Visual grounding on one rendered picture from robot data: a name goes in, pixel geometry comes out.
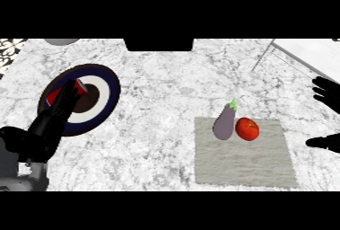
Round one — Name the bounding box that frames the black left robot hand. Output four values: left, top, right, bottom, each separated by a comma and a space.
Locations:
0, 79, 84, 164

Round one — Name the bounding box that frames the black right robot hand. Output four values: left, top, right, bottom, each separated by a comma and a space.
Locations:
304, 75, 340, 155

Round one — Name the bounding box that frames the white tiered shelf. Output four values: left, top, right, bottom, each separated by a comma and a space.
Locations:
249, 38, 340, 85

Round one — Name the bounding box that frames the red tomato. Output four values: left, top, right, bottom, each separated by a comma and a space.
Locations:
233, 117, 261, 142

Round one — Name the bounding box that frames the grey placemat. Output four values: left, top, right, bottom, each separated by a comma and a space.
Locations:
192, 116, 300, 190

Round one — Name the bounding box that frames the red can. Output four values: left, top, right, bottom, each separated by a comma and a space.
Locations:
45, 78, 90, 106

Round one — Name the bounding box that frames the navy and white round plate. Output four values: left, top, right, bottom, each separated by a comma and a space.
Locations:
37, 63, 122, 137

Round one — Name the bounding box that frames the purple eggplant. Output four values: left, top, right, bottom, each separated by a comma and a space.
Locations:
211, 97, 239, 141

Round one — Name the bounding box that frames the grey round object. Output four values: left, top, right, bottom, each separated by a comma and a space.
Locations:
42, 38, 81, 47

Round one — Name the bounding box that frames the black appliance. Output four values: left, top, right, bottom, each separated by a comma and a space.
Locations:
122, 38, 195, 52

